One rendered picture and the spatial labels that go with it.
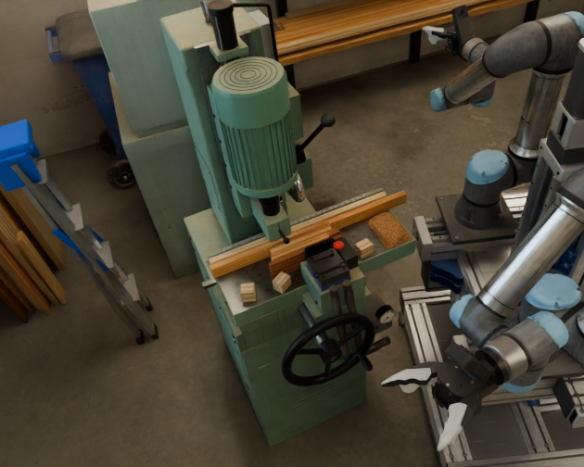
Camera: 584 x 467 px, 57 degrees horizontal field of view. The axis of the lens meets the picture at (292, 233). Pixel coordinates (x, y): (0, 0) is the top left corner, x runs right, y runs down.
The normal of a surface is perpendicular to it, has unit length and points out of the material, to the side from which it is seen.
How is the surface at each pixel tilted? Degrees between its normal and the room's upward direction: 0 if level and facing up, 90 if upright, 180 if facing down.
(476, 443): 0
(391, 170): 0
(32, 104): 90
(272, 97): 90
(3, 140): 0
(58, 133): 90
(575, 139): 90
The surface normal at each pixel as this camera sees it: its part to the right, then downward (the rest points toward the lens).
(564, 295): -0.16, -0.76
